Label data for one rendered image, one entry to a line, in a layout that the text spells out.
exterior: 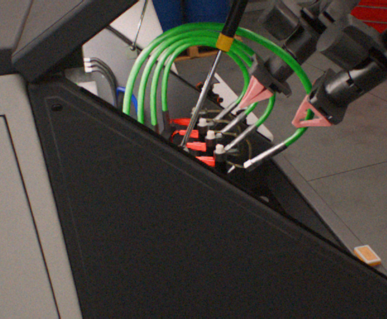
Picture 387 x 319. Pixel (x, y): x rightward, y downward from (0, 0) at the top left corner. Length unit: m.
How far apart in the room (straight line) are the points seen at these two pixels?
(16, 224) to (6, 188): 0.06
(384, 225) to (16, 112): 2.45
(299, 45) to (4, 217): 0.63
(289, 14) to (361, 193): 2.23
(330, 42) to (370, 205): 2.27
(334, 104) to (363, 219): 2.04
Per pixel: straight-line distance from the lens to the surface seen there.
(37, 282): 0.78
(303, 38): 1.02
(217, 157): 1.09
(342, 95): 0.90
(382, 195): 3.15
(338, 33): 0.83
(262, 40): 0.92
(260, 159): 1.00
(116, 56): 1.31
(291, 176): 1.37
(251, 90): 1.04
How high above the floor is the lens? 1.63
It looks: 28 degrees down
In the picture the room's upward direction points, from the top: 5 degrees counter-clockwise
